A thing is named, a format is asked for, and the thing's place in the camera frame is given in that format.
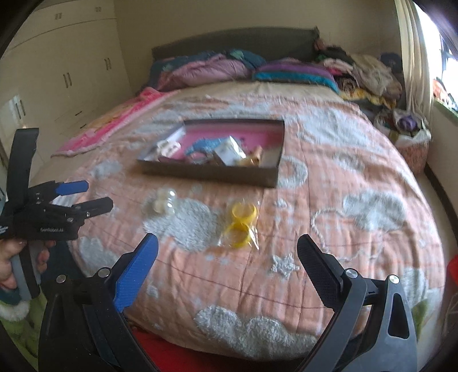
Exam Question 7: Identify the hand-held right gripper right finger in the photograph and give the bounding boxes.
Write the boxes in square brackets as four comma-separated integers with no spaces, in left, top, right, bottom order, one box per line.
[297,234,419,372]

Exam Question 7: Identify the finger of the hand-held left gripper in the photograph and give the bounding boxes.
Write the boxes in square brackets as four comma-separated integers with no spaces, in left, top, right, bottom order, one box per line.
[70,197,114,219]
[54,180,89,197]

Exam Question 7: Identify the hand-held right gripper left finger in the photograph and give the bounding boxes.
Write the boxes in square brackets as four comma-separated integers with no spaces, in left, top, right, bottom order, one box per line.
[37,232,160,372]

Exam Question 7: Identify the beige ribbed hair clip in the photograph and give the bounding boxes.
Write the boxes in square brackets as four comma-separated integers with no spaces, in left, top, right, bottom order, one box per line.
[236,145,265,167]

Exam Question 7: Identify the dark cardboard box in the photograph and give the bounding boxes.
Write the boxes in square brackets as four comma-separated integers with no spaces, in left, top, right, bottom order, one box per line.
[137,119,286,188]

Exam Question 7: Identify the person's left forearm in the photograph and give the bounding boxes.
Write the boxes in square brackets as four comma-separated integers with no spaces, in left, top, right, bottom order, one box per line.
[0,286,40,358]

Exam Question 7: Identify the white jewelry packet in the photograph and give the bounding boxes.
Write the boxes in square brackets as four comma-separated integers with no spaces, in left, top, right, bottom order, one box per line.
[213,136,247,167]

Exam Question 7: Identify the person's left hand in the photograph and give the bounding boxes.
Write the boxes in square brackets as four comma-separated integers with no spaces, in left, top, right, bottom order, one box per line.
[0,239,58,290]

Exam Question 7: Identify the large pearl earrings bag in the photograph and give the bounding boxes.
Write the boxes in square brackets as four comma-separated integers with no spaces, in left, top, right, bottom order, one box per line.
[143,188,179,219]

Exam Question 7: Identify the pink cartoon blanket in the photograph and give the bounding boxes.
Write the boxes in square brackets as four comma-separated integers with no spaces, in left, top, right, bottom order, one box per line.
[50,88,181,158]

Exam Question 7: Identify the red cloth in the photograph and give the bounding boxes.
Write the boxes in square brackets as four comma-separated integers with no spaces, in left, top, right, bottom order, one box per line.
[131,327,323,372]

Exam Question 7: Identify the yellow rings bag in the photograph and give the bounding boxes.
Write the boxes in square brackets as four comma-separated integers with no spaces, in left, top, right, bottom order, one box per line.
[218,201,260,249]

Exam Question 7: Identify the white hair clip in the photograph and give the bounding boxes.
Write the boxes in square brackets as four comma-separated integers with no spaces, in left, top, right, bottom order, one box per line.
[155,139,181,155]

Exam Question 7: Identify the peach cloud blanket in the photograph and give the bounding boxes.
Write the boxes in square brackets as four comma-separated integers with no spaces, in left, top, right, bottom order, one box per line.
[27,86,446,360]

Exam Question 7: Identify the cream wardrobe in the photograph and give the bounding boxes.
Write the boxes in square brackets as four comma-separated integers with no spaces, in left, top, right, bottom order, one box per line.
[0,0,133,165]

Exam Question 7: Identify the teal patterned hair accessory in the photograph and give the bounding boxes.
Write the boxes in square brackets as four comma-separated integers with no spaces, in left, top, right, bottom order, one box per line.
[184,138,224,156]

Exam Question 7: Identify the floral fabric basket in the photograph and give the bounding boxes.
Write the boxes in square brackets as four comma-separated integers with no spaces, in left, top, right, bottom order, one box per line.
[374,107,432,176]

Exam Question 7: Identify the bed with beige sheet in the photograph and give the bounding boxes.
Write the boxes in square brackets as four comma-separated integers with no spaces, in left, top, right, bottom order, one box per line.
[136,80,344,102]

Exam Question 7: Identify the pink and blue comforter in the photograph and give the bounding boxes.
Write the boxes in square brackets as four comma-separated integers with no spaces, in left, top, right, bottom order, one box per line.
[147,50,267,90]

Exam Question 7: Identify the striped purple pillow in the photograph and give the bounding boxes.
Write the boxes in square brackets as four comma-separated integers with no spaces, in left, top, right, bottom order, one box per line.
[252,59,339,94]

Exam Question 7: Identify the pile of clothes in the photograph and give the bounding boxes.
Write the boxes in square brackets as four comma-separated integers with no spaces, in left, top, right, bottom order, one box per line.
[315,37,405,108]

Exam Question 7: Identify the dark green bed headboard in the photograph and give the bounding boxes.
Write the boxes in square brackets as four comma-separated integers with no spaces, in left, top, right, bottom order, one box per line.
[152,27,320,63]

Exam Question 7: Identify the colourful cloths on windowsill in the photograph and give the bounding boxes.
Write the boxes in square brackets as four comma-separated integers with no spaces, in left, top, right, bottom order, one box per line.
[431,77,458,111]

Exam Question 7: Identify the cream curtain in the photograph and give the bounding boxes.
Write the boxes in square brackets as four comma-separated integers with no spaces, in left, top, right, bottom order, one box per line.
[394,0,435,111]

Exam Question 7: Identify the window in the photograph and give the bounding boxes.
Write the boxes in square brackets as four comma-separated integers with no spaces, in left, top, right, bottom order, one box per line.
[415,0,458,104]

